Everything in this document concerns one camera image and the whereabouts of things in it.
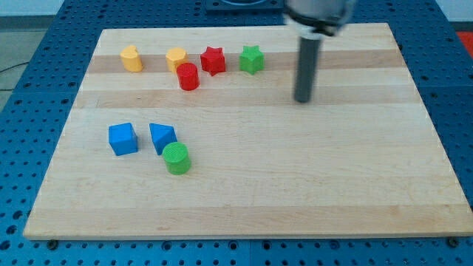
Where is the wooden board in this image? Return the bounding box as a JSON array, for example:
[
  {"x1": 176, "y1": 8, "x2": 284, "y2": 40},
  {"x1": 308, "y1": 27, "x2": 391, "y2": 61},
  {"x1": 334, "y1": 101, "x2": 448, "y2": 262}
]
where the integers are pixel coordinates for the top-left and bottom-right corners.
[{"x1": 24, "y1": 23, "x2": 472, "y2": 240}]

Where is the green cylinder block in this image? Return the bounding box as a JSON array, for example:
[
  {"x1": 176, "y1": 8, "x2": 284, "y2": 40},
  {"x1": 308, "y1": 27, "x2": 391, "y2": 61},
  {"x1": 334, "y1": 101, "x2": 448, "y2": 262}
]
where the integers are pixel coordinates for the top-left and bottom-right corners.
[{"x1": 162, "y1": 142, "x2": 191, "y2": 175}]

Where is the yellow heart block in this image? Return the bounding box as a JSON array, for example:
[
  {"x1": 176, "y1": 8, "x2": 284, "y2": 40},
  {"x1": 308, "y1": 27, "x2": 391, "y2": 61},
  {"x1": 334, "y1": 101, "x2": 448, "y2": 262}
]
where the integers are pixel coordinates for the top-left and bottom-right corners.
[{"x1": 120, "y1": 45, "x2": 143, "y2": 72}]

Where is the black cable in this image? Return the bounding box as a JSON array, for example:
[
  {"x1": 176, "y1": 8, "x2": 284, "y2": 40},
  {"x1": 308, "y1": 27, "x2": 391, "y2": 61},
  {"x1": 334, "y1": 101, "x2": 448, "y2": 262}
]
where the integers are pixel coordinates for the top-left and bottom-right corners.
[{"x1": 0, "y1": 61, "x2": 30, "y2": 92}]

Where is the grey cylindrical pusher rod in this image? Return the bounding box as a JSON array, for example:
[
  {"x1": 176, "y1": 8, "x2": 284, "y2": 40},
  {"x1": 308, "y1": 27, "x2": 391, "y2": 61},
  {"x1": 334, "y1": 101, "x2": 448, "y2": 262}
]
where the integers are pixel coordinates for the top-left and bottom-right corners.
[{"x1": 293, "y1": 36, "x2": 321, "y2": 103}]

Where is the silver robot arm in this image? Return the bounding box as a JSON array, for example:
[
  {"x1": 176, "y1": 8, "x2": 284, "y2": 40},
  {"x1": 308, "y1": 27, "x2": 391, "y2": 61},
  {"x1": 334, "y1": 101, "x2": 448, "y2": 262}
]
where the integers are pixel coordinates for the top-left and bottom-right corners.
[{"x1": 285, "y1": 0, "x2": 357, "y2": 40}]

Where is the yellow hexagon block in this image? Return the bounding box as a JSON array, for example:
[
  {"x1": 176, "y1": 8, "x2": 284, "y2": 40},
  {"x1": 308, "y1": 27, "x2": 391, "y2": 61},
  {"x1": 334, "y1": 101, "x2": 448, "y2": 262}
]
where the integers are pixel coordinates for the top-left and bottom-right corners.
[{"x1": 166, "y1": 47, "x2": 188, "y2": 73}]

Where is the green star block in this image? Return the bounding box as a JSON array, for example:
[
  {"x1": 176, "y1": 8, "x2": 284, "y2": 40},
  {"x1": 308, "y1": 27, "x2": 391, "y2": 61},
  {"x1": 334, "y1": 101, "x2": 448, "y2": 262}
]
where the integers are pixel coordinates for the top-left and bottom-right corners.
[{"x1": 239, "y1": 45, "x2": 265, "y2": 75}]

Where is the red cylinder block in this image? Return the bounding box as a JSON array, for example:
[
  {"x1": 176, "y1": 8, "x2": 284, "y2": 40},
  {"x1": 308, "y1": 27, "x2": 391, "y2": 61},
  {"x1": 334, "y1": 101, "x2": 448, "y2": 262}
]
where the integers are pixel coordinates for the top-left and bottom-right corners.
[{"x1": 177, "y1": 63, "x2": 200, "y2": 91}]

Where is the red star block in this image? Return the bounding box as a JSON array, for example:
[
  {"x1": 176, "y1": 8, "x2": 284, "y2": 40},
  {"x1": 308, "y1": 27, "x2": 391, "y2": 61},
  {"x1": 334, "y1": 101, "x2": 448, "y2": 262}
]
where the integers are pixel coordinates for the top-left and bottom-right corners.
[{"x1": 200, "y1": 47, "x2": 226, "y2": 76}]

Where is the blue triangle block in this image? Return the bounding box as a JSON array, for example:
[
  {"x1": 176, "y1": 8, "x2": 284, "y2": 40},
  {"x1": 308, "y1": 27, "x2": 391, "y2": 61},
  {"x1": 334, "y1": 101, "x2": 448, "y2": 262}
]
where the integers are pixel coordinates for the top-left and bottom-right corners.
[{"x1": 149, "y1": 123, "x2": 177, "y2": 155}]

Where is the blue cube block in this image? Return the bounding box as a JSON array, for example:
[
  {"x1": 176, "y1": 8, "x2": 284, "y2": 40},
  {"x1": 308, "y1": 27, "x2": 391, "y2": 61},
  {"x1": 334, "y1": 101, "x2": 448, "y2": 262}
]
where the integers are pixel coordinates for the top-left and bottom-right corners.
[{"x1": 108, "y1": 123, "x2": 138, "y2": 156}]

